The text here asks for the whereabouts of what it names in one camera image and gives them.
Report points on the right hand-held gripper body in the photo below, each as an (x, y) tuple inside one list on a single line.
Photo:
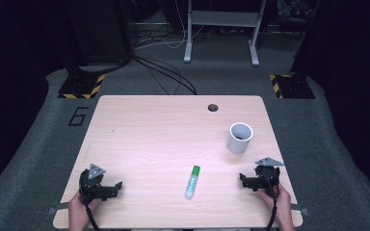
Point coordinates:
[(268, 175)]

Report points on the person's left hand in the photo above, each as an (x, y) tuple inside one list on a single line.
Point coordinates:
[(77, 211)]

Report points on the person's right hand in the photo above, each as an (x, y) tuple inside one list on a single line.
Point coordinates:
[(284, 208)]

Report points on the grey table bracket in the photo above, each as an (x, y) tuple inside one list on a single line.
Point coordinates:
[(300, 210), (58, 208)]

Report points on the green capped white marker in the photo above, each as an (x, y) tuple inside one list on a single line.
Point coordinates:
[(192, 182)]

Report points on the white cup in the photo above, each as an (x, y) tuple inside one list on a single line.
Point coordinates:
[(239, 138)]

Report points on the white metal desk frame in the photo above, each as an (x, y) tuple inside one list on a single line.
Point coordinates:
[(221, 18)]

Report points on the black striped stand base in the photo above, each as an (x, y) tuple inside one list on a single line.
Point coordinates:
[(81, 86), (294, 86)]

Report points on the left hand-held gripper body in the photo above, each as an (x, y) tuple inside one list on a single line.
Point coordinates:
[(90, 187)]

